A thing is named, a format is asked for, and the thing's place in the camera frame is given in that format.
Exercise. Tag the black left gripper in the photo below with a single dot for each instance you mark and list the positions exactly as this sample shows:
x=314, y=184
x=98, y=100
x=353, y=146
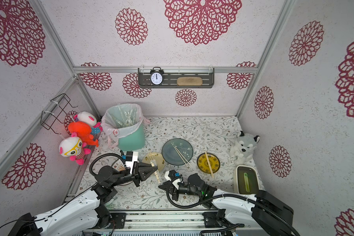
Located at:
x=140, y=172

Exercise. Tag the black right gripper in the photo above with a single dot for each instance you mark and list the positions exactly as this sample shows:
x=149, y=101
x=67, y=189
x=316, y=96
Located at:
x=171, y=189

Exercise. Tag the disposable chopsticks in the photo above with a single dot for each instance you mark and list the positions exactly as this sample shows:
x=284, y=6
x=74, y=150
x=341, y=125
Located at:
x=160, y=166
x=182, y=157
x=209, y=165
x=152, y=157

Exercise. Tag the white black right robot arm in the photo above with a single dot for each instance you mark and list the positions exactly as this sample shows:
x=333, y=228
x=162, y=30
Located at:
x=233, y=210

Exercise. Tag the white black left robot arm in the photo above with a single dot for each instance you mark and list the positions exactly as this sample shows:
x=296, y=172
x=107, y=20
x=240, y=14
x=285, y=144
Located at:
x=88, y=209

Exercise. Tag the small pale yellow plate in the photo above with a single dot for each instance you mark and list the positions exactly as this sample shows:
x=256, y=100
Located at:
x=156, y=155

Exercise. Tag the white orange patterned plate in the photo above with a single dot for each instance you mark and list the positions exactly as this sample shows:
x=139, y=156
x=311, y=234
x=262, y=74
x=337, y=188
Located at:
x=119, y=166

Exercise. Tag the dark green glass plate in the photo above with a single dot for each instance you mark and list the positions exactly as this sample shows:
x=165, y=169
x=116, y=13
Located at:
x=171, y=156

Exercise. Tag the yellow black patterned plate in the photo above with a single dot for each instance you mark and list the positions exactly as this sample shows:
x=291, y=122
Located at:
x=203, y=166

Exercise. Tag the green trash bin with bag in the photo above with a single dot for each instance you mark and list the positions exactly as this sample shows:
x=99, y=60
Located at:
x=124, y=125

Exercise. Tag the red plush toy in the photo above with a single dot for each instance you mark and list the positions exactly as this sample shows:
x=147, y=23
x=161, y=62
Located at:
x=83, y=131

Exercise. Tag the white plush with yellow glasses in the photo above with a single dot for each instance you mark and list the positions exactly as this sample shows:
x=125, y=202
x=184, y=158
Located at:
x=74, y=148

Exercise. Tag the white green rectangular tray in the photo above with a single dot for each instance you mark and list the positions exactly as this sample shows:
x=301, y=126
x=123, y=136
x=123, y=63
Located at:
x=246, y=180

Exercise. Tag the grey husky plush toy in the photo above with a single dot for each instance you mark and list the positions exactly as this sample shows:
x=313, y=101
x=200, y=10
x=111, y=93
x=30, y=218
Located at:
x=243, y=148

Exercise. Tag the black alarm clock on shelf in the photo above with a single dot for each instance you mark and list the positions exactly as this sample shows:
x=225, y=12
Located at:
x=157, y=76

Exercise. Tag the wooden brush on shelf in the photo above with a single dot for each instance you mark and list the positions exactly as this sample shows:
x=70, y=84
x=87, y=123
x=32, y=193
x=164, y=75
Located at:
x=189, y=81

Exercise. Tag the white wrist camera on left gripper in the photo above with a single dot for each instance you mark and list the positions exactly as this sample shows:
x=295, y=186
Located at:
x=131, y=157

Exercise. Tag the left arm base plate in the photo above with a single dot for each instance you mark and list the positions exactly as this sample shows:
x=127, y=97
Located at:
x=115, y=221

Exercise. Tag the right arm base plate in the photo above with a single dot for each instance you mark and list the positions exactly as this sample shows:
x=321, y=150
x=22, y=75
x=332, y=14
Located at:
x=216, y=219

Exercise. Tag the grey wall shelf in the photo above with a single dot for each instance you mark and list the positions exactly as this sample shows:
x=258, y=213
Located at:
x=170, y=79

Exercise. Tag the black wire wall basket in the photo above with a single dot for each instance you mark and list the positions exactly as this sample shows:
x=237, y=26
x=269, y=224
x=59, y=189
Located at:
x=60, y=106

